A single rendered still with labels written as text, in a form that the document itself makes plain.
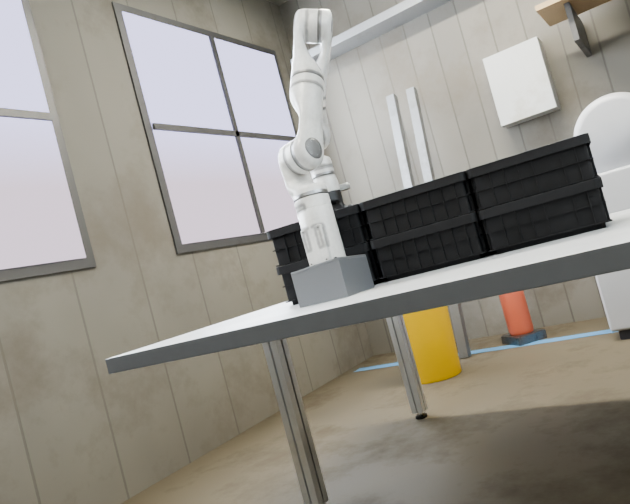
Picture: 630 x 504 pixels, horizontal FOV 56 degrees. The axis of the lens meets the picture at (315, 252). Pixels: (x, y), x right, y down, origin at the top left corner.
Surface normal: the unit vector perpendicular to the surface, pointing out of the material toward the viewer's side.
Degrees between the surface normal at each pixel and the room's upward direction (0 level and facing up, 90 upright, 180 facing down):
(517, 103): 90
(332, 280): 90
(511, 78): 90
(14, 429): 90
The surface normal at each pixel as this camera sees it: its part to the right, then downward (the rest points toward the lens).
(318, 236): -0.52, 0.04
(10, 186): 0.81, -0.24
